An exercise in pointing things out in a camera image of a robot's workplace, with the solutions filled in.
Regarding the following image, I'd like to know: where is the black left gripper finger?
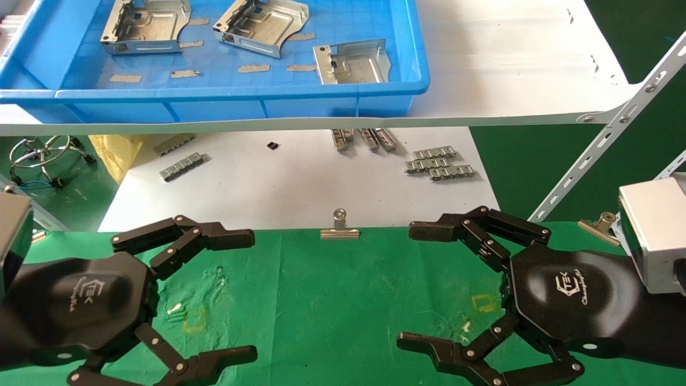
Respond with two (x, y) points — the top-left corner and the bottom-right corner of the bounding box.
(111, 216), (256, 280)

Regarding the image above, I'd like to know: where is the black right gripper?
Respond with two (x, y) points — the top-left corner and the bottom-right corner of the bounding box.
(397, 206), (646, 386)

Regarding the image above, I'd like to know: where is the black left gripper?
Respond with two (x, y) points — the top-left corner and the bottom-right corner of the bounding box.
(21, 252), (258, 386)

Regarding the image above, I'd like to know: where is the stamped metal bracket part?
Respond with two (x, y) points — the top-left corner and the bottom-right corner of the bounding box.
(100, 0), (192, 56)
(314, 39), (392, 85)
(213, 0), (310, 58)

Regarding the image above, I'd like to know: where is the white lower shelf board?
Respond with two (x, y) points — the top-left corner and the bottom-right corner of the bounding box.
(98, 127), (501, 232)

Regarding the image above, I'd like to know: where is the white shelf board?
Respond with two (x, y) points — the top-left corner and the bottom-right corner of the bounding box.
(0, 0), (644, 136)
(98, 127), (501, 232)

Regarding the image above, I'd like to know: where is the green table cloth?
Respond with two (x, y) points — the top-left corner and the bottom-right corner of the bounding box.
(0, 221), (686, 386)

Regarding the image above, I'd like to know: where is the blue plastic bin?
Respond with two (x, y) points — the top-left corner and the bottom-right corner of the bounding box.
(0, 0), (431, 123)

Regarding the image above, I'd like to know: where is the yellow cloth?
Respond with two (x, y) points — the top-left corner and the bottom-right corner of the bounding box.
(88, 134), (145, 184)

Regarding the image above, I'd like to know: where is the chrome chair base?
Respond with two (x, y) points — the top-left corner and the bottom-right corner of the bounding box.
(8, 135), (97, 188)

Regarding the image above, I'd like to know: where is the white slotted angle post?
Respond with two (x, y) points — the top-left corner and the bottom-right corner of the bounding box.
(33, 204), (70, 232)
(651, 150), (686, 180)
(528, 32), (686, 223)

